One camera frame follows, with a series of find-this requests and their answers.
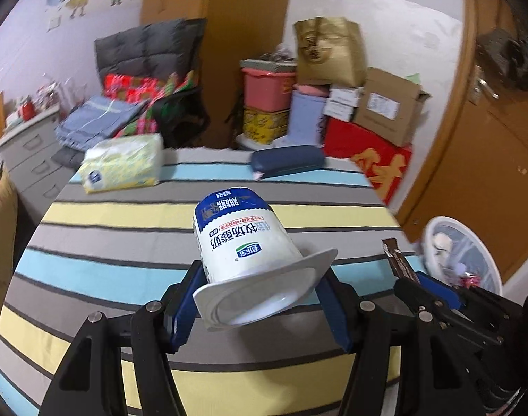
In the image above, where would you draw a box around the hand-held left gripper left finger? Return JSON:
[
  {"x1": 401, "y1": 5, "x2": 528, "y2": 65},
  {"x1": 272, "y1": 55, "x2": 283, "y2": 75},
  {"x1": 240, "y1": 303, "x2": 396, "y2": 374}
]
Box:
[{"x1": 39, "y1": 264, "x2": 213, "y2": 416}]

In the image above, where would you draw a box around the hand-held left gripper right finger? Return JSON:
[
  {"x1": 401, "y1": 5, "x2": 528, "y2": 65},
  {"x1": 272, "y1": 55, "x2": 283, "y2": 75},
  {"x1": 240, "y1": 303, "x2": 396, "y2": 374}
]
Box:
[{"x1": 314, "y1": 269, "x2": 477, "y2": 416}]

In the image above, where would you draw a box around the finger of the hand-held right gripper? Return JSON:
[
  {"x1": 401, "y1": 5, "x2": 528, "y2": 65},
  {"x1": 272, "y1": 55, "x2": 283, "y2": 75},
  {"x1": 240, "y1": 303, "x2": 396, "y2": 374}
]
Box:
[
  {"x1": 414, "y1": 271, "x2": 464, "y2": 308},
  {"x1": 393, "y1": 277, "x2": 447, "y2": 326}
]

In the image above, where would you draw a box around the brown snack wrapper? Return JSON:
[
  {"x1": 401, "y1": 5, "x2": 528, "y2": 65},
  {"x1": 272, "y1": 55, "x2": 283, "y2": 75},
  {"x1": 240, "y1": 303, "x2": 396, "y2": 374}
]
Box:
[{"x1": 381, "y1": 237, "x2": 421, "y2": 282}]

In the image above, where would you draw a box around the white trash bin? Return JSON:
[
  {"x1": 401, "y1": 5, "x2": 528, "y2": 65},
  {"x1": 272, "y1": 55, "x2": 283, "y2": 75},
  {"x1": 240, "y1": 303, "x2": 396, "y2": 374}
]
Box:
[{"x1": 420, "y1": 216, "x2": 504, "y2": 297}]

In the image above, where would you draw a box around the white yogurt cup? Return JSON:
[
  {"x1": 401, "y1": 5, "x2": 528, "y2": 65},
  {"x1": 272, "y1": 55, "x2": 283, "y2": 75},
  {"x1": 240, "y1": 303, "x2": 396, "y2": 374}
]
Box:
[{"x1": 192, "y1": 186, "x2": 339, "y2": 332}]

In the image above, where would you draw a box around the striped tablecloth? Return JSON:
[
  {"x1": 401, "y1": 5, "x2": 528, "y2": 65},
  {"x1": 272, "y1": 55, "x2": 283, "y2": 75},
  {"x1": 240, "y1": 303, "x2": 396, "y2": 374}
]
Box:
[{"x1": 0, "y1": 147, "x2": 425, "y2": 416}]

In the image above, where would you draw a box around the red gift box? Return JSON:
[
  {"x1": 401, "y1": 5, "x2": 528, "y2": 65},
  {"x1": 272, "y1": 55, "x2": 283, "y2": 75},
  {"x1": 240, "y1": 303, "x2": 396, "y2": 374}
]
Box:
[{"x1": 322, "y1": 119, "x2": 414, "y2": 204}]

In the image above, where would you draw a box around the dark blue glasses case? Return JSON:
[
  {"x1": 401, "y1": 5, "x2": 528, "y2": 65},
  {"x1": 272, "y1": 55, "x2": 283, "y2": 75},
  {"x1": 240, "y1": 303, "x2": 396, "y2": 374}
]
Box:
[{"x1": 250, "y1": 145, "x2": 325, "y2": 179}]

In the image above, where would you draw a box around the yellow tissue pack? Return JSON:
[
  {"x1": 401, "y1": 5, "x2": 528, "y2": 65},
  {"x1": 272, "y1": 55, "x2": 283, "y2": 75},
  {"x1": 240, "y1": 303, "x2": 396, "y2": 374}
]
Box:
[{"x1": 79, "y1": 133, "x2": 165, "y2": 195}]

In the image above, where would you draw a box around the wooden door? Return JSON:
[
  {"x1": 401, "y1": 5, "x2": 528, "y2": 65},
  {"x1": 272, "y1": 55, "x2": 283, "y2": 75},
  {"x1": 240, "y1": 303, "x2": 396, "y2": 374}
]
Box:
[{"x1": 394, "y1": 0, "x2": 528, "y2": 278}]

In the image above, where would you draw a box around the open cardboard box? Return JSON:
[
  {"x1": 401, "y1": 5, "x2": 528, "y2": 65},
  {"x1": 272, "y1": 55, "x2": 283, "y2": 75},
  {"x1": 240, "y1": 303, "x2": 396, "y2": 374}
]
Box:
[{"x1": 353, "y1": 67, "x2": 432, "y2": 148}]

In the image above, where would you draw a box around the black bag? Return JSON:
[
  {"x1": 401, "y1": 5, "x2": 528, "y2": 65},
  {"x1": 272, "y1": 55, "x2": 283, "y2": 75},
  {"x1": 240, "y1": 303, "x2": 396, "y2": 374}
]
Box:
[{"x1": 151, "y1": 87, "x2": 212, "y2": 148}]

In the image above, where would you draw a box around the light blue container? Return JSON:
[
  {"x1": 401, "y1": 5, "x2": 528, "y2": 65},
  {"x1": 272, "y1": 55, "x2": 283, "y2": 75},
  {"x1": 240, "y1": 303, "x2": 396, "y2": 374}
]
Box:
[{"x1": 286, "y1": 89, "x2": 327, "y2": 148}]

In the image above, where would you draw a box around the small white box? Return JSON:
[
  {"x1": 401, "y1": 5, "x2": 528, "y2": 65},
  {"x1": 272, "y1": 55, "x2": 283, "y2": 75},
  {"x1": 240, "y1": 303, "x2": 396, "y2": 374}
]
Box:
[
  {"x1": 325, "y1": 102, "x2": 358, "y2": 121},
  {"x1": 328, "y1": 87, "x2": 364, "y2": 105}
]

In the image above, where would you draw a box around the yellow patterned box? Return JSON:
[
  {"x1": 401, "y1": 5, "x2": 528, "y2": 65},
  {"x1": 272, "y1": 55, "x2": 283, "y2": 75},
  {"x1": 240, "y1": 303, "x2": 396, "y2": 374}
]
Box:
[{"x1": 242, "y1": 106, "x2": 291, "y2": 145}]

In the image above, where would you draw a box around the blue folded blanket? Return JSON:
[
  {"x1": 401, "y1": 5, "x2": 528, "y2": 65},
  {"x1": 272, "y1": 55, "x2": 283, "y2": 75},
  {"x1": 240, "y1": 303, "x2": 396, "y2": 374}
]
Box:
[{"x1": 53, "y1": 95, "x2": 152, "y2": 150}]

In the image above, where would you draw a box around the grey drawer cabinet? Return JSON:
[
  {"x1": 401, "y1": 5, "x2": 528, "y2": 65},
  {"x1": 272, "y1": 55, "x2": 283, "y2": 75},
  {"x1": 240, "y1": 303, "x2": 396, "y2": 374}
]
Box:
[{"x1": 0, "y1": 106, "x2": 74, "y2": 226}]

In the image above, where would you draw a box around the red plaid cloth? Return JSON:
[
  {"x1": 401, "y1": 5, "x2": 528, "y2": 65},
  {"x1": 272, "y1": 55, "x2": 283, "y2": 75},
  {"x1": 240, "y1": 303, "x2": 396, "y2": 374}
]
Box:
[{"x1": 103, "y1": 71, "x2": 199, "y2": 137}]

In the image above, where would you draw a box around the pink plastic storage bin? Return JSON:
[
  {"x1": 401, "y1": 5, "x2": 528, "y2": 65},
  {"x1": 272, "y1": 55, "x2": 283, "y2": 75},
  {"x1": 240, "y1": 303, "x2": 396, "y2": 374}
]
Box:
[{"x1": 240, "y1": 58, "x2": 299, "y2": 111}]

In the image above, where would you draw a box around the dark hanging cloth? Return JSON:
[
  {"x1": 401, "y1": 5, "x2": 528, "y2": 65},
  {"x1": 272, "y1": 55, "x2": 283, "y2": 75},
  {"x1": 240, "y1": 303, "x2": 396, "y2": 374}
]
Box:
[{"x1": 476, "y1": 28, "x2": 528, "y2": 92}]

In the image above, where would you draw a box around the brown paper bag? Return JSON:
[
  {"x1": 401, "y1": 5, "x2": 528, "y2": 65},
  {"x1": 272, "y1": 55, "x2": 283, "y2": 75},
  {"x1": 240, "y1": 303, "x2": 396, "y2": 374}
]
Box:
[{"x1": 293, "y1": 16, "x2": 369, "y2": 88}]

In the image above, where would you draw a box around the grey padded chair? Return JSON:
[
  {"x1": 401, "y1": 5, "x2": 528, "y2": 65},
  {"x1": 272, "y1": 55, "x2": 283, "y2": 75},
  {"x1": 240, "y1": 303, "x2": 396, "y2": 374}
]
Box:
[{"x1": 94, "y1": 18, "x2": 208, "y2": 96}]

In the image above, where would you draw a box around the wooden wardrobe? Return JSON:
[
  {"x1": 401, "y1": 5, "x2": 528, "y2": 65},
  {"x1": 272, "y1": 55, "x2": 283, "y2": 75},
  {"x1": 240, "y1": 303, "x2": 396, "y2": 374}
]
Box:
[{"x1": 140, "y1": 0, "x2": 295, "y2": 148}]

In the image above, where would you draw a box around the metal door handle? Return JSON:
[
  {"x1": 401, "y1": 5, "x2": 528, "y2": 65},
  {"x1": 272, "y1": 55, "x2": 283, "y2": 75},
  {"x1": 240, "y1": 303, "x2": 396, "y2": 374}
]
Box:
[{"x1": 471, "y1": 65, "x2": 501, "y2": 105}]

